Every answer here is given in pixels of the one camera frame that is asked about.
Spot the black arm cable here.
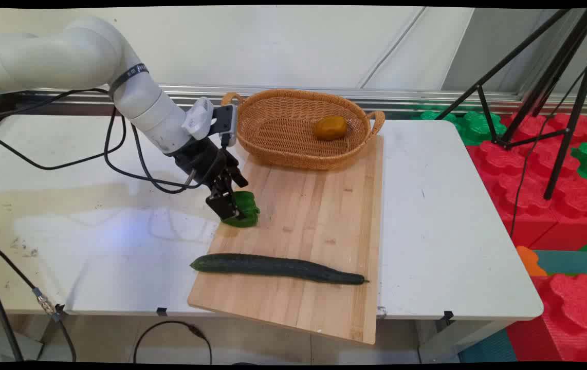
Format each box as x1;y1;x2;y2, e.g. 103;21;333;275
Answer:
0;87;225;195

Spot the aluminium wall rail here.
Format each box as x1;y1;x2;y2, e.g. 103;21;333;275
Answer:
26;85;587;117

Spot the black looped floor cable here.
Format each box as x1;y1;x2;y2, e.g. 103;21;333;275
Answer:
133;320;213;365

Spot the dark green cucumber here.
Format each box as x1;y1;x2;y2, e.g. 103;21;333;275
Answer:
190;253;370;286

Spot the yellow-brown potato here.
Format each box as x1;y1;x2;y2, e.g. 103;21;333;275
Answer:
313;116;348;141

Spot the teal foam mat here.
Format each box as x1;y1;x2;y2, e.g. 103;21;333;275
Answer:
532;250;587;276

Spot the wooden cutting board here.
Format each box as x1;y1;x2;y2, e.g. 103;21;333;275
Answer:
187;135;384;345

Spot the white table leg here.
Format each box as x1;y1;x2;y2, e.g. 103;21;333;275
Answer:
417;319;501;363

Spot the black tripod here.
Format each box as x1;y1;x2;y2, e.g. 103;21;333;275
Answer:
434;8;587;201

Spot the woven wicker basket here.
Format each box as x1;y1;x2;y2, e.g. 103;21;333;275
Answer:
221;89;386;171

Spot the black velcro strap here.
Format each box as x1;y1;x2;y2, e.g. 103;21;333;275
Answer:
108;63;150;99

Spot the orange foam piece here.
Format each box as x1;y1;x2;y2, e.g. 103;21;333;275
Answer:
516;246;549;278

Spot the large red foam block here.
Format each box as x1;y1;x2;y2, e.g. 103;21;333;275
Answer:
466;112;587;251

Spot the green bell pepper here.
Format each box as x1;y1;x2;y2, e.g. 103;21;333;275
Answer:
223;191;261;228

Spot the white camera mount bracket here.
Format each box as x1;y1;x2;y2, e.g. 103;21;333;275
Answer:
181;97;216;141

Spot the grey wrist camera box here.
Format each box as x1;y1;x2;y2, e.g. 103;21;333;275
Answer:
213;104;239;148

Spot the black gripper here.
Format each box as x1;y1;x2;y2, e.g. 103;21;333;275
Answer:
172;137;249;222

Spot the black cable with metal connector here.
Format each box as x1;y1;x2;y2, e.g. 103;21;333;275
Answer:
0;234;77;363

